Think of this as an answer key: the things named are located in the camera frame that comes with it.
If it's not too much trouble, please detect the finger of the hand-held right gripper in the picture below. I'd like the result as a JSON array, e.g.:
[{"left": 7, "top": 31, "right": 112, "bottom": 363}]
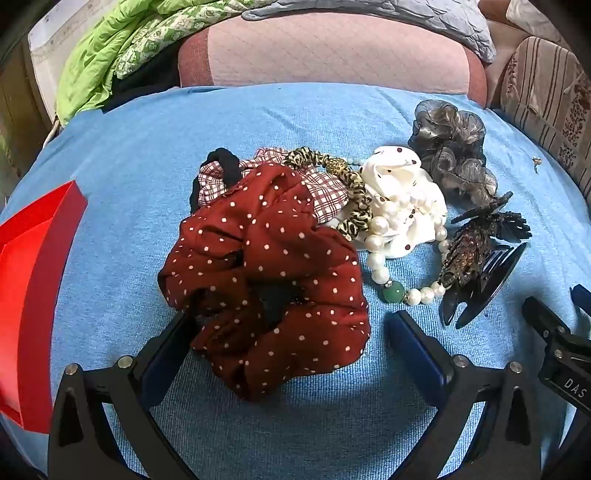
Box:
[
  {"left": 570, "top": 284, "right": 591, "bottom": 320},
  {"left": 523, "top": 296, "right": 573, "bottom": 346}
]

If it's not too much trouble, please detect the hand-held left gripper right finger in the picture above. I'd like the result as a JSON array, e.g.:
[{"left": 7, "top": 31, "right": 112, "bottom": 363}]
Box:
[{"left": 388, "top": 310, "right": 543, "bottom": 480}]

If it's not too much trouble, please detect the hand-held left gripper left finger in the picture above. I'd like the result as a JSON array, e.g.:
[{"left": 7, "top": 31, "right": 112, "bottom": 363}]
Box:
[{"left": 48, "top": 313, "right": 200, "bottom": 480}]

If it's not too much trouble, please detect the pearl bracelet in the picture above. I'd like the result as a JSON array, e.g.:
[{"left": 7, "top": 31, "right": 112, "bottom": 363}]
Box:
[{"left": 367, "top": 189, "right": 451, "bottom": 305}]

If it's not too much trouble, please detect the black rhinestone hair claw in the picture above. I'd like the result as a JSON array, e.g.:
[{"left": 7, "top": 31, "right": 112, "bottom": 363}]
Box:
[{"left": 438, "top": 191, "right": 532, "bottom": 329}]

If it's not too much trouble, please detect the red box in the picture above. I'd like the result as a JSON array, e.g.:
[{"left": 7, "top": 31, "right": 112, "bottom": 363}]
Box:
[{"left": 0, "top": 180, "right": 88, "bottom": 435}]

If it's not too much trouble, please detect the red polka dot scrunchie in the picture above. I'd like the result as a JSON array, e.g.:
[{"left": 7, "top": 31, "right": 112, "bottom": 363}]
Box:
[{"left": 158, "top": 164, "right": 371, "bottom": 401}]

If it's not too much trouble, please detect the leopard print hair tie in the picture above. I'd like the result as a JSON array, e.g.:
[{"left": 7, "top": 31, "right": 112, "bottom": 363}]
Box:
[{"left": 284, "top": 147, "right": 374, "bottom": 241}]

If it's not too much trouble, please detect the grey organza scrunchie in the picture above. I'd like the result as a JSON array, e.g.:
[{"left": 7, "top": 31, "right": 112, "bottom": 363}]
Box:
[{"left": 407, "top": 99, "right": 499, "bottom": 206}]

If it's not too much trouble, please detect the red plaid scrunchie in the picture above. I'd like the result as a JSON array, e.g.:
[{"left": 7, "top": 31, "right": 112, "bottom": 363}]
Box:
[{"left": 198, "top": 147, "right": 349, "bottom": 222}]

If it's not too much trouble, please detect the white dotted scrunchie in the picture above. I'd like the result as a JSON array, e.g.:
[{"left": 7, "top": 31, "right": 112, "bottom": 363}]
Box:
[{"left": 342, "top": 145, "right": 448, "bottom": 259}]

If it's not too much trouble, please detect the striped patterned cushion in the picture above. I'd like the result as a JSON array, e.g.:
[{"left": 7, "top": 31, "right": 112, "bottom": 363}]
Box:
[{"left": 499, "top": 36, "right": 591, "bottom": 204}]

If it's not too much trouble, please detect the dark cloth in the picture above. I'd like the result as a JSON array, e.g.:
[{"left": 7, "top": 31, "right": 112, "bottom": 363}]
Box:
[{"left": 102, "top": 55, "right": 181, "bottom": 114}]

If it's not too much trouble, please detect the white patterned pillow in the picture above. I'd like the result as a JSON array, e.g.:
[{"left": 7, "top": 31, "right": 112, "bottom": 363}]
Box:
[{"left": 505, "top": 0, "right": 571, "bottom": 40}]

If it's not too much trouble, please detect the green quilted blanket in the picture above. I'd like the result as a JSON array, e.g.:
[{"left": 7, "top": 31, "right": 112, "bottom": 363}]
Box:
[{"left": 55, "top": 0, "right": 259, "bottom": 125}]

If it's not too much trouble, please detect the pink cushion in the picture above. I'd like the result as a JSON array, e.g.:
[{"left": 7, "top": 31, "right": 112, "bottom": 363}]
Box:
[{"left": 178, "top": 11, "right": 489, "bottom": 109}]

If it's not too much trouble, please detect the grey quilted pillow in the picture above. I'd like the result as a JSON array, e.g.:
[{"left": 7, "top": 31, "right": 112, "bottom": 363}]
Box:
[{"left": 242, "top": 0, "right": 497, "bottom": 63}]

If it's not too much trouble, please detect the black hair tie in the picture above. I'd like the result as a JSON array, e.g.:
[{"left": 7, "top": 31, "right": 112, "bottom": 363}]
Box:
[{"left": 189, "top": 148, "right": 243, "bottom": 217}]

